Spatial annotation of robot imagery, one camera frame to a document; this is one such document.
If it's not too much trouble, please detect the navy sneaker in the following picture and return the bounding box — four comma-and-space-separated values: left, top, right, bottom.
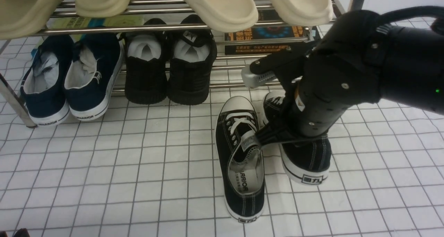
20, 35, 74, 126
63, 32, 124, 121

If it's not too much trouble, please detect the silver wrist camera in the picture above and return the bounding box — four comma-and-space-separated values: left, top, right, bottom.
241, 65, 277, 88

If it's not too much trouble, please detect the metal shoe rack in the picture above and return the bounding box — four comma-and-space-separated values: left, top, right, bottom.
1, 0, 364, 129

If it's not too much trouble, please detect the black orange book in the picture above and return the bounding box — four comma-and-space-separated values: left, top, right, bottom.
222, 26, 321, 55

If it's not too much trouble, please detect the beige slipper far left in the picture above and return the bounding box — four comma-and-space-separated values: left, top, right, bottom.
0, 0, 64, 40

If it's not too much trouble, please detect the green book under rack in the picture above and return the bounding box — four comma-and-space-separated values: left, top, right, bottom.
49, 15, 144, 29

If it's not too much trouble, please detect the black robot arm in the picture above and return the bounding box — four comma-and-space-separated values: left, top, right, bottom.
250, 6, 444, 145

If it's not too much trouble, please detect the black knit shoe right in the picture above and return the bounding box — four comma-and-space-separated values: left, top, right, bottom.
167, 29, 217, 105

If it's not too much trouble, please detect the black knit shoe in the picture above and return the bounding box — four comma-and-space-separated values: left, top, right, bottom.
122, 30, 169, 105
167, 29, 217, 105

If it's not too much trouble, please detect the navy sneaker far left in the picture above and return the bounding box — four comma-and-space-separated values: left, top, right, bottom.
20, 35, 74, 126

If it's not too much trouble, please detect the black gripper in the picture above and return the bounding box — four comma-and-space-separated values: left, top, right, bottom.
256, 90, 328, 147

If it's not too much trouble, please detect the beige slipper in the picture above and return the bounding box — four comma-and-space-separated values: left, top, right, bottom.
75, 0, 130, 18
0, 0, 64, 40
184, 0, 258, 32
270, 0, 334, 26

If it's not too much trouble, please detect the black canvas sneaker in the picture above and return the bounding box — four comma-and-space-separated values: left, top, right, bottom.
261, 90, 332, 185
215, 96, 265, 223

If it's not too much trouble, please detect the black knit shoe left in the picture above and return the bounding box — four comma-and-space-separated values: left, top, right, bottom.
122, 30, 169, 105

